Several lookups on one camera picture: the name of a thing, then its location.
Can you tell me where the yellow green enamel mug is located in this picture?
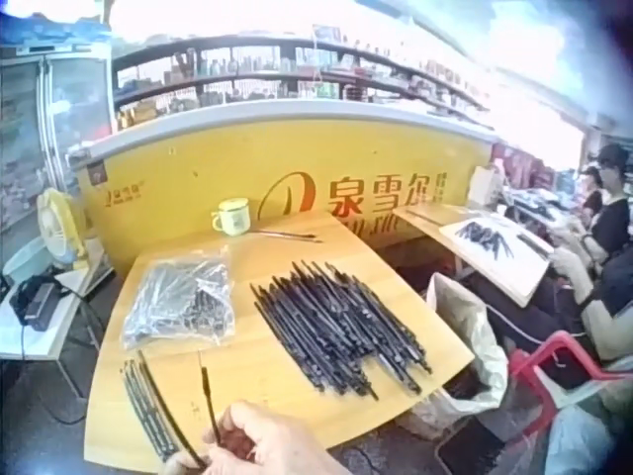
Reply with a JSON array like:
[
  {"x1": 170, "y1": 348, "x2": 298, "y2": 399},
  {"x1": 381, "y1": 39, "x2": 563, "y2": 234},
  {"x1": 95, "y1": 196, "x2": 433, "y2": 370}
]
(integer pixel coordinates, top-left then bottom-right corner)
[{"x1": 211, "y1": 197, "x2": 251, "y2": 237}]

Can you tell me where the glass door fridge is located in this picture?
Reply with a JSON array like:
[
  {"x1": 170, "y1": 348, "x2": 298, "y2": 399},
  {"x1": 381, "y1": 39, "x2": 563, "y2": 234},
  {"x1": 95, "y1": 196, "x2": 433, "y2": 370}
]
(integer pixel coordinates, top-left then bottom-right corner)
[{"x1": 0, "y1": 43, "x2": 116, "y2": 241}]

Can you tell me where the short thin black strip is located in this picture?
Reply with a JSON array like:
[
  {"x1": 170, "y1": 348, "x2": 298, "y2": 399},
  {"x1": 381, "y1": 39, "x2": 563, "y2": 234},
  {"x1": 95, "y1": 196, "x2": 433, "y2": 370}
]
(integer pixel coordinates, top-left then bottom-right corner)
[{"x1": 197, "y1": 349, "x2": 223, "y2": 446}]

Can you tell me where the pale blue plastic basin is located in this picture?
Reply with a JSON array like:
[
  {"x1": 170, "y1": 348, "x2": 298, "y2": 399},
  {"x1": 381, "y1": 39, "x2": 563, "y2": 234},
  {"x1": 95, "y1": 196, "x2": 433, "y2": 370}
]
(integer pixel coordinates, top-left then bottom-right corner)
[{"x1": 1, "y1": 237, "x2": 49, "y2": 284}]

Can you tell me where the long curved black strip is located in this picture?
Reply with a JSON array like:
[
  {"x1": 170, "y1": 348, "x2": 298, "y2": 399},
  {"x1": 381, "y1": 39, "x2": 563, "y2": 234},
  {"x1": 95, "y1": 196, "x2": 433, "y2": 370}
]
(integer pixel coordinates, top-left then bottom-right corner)
[{"x1": 136, "y1": 349, "x2": 207, "y2": 470}]

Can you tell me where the white plastic sack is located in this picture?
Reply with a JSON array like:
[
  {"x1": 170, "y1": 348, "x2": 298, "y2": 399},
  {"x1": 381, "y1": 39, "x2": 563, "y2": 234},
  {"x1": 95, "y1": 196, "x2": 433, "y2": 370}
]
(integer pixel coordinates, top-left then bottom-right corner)
[{"x1": 423, "y1": 271, "x2": 511, "y2": 415}]

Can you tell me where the dark shelf of goods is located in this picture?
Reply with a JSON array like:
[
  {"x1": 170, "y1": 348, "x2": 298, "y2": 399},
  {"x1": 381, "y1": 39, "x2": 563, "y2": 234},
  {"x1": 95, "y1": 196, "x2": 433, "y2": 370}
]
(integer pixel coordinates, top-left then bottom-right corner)
[{"x1": 110, "y1": 27, "x2": 498, "y2": 133}]

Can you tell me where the person's left hand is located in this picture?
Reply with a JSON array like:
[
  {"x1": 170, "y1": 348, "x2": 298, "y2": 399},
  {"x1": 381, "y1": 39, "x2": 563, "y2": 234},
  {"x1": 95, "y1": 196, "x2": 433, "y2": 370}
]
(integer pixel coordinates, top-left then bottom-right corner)
[{"x1": 164, "y1": 449, "x2": 208, "y2": 475}]

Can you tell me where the pile of black wiper strips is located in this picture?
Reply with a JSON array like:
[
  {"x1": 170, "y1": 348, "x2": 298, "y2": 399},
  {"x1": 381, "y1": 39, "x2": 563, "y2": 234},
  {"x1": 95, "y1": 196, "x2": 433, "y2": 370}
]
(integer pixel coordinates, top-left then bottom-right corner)
[{"x1": 248, "y1": 258, "x2": 434, "y2": 403}]

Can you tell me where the red plastic stool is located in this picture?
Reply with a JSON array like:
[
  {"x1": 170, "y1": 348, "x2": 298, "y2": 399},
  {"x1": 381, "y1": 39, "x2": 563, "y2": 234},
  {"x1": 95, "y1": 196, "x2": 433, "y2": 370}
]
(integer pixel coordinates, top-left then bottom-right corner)
[{"x1": 507, "y1": 330, "x2": 633, "y2": 412}]

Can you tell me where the pale blue plastic bag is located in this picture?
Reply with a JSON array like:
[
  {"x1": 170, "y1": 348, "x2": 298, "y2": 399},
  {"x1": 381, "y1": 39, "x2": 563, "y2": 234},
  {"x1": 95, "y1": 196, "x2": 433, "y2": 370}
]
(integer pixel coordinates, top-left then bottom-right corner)
[{"x1": 541, "y1": 388, "x2": 633, "y2": 475}]

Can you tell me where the person's right hand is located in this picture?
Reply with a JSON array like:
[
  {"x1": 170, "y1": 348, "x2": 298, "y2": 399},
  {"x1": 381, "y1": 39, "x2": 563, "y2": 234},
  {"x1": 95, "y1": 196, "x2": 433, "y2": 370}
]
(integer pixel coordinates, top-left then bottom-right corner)
[{"x1": 202, "y1": 400, "x2": 343, "y2": 475}]

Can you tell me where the black device with strap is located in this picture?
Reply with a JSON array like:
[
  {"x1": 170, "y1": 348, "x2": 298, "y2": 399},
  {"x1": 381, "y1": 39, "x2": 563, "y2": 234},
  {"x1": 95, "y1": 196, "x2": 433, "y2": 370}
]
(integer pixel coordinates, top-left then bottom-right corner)
[{"x1": 8, "y1": 273, "x2": 64, "y2": 329}]

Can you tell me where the small wooden table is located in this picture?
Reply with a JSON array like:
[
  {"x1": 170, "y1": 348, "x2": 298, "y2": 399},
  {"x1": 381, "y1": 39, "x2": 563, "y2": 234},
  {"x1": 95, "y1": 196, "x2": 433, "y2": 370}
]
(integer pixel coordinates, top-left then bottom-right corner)
[{"x1": 392, "y1": 201, "x2": 554, "y2": 307}]

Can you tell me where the thin black metal rod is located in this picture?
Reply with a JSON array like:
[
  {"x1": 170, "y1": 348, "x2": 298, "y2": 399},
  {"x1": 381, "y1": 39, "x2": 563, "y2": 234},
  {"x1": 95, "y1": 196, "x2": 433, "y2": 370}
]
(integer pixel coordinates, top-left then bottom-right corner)
[{"x1": 250, "y1": 228, "x2": 323, "y2": 244}]

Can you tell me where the white side table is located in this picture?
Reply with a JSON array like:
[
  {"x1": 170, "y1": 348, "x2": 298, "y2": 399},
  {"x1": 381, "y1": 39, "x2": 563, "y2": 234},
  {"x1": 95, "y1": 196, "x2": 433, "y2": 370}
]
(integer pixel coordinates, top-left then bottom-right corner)
[{"x1": 0, "y1": 236, "x2": 109, "y2": 397}]

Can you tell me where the clear bag of black parts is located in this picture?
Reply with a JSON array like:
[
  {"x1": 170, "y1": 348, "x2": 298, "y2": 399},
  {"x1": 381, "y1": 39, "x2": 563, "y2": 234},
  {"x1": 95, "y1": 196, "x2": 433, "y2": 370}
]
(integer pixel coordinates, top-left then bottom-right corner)
[{"x1": 120, "y1": 243, "x2": 236, "y2": 350}]

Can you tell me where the heap of black strips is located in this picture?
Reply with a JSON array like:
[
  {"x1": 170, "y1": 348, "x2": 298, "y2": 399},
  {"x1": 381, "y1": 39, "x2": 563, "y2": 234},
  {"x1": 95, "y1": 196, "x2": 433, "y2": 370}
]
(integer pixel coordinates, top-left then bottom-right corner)
[{"x1": 451, "y1": 219, "x2": 519, "y2": 262}]

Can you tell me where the white paper bag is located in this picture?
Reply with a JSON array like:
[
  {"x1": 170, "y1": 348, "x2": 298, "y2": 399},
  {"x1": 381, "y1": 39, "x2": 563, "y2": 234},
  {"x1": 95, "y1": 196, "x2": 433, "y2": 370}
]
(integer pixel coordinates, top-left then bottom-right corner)
[{"x1": 466, "y1": 164, "x2": 504, "y2": 208}]

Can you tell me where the yellow desk fan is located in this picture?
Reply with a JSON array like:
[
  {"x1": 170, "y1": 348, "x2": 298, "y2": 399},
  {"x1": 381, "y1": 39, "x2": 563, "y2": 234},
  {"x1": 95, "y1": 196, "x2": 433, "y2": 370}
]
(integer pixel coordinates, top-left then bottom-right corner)
[{"x1": 36, "y1": 187, "x2": 89, "y2": 272}]

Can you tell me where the row of thin black strips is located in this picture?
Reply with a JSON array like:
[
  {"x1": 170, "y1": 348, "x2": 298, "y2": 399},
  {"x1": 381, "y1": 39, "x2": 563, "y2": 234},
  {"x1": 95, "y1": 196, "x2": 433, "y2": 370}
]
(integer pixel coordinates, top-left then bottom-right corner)
[{"x1": 120, "y1": 357, "x2": 180, "y2": 462}]

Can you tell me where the black cable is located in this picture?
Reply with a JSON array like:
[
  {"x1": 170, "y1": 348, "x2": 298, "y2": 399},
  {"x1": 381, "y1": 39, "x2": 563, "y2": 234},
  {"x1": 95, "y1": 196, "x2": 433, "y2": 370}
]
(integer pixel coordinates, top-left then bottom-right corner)
[{"x1": 18, "y1": 291, "x2": 103, "y2": 427}]

